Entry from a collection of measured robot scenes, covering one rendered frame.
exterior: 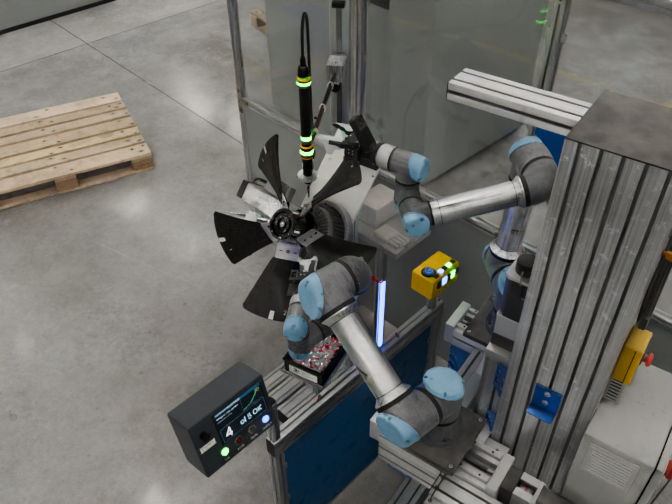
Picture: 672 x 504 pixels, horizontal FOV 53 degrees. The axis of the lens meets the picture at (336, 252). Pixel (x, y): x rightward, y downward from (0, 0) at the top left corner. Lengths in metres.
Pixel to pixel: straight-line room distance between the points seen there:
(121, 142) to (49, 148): 0.50
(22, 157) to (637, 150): 4.44
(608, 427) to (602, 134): 0.83
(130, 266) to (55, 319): 0.54
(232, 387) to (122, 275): 2.40
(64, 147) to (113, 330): 1.79
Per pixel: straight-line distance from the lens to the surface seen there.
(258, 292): 2.54
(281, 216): 2.50
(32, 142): 5.45
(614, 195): 1.53
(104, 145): 5.22
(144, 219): 4.65
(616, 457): 1.99
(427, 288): 2.52
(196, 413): 1.92
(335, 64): 2.76
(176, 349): 3.77
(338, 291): 1.87
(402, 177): 2.04
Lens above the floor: 2.78
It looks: 41 degrees down
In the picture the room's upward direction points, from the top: 1 degrees counter-clockwise
